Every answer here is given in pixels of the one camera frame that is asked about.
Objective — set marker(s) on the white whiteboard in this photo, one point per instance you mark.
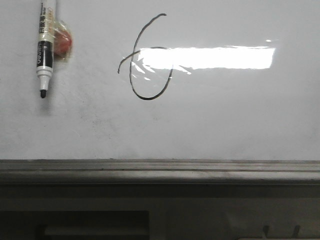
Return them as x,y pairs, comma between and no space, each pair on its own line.
165,79

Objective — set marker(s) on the white black whiteboard marker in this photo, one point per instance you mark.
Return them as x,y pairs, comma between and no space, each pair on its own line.
54,42

